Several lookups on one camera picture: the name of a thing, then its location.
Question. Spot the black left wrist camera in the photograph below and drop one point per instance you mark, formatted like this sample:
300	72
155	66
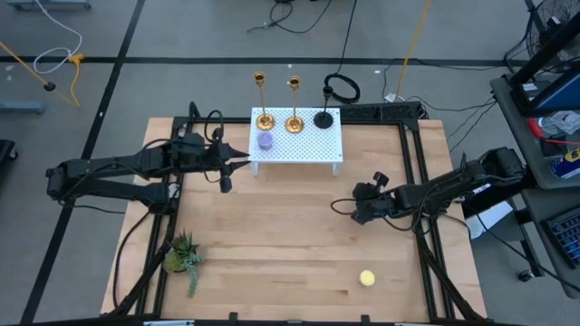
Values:
225	184

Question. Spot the gold candlestick holder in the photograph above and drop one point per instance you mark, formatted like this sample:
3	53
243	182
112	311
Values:
265	121
294	125

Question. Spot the blue yellow spray can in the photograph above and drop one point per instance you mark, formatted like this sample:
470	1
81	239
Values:
566	164

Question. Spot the grey blue trolley foot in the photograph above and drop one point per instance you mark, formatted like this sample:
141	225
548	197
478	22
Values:
50	4
20	108

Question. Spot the blue screen monitor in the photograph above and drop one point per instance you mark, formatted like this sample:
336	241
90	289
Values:
562	93

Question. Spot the black floor fan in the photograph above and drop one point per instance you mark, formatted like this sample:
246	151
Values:
555	27

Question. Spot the black aluminium table frame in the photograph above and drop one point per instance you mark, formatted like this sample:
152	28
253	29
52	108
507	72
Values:
235	120

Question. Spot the clear plastic bag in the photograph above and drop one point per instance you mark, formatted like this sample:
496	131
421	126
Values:
562	123

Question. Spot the green potted succulent plant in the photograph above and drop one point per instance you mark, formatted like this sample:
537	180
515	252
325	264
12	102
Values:
181	249

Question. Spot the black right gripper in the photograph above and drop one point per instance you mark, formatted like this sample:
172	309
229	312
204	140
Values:
380	204

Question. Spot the black keyboard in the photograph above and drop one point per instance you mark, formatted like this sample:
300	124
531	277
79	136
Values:
566	235

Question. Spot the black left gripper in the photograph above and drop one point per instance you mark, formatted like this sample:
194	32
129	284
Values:
199	154

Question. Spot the purple cup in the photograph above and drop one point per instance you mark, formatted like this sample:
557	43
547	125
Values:
265	140

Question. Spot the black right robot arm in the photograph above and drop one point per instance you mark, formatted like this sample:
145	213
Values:
453	183

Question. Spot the yellow cup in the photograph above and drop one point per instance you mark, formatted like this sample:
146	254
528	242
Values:
367	278

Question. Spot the grey equipment cart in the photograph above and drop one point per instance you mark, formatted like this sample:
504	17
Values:
521	136

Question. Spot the black power box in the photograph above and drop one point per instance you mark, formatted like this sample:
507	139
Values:
385	111

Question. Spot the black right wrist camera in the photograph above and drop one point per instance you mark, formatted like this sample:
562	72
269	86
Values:
380	178

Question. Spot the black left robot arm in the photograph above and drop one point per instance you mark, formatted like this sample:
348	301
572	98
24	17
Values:
113	165

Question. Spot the black chair caster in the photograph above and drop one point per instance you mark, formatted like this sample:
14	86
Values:
6	150

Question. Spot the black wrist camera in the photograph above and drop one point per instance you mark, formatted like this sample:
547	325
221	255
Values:
225	184
380	178

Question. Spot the white perforated metal shelf riser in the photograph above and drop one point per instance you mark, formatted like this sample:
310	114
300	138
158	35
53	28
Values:
299	147

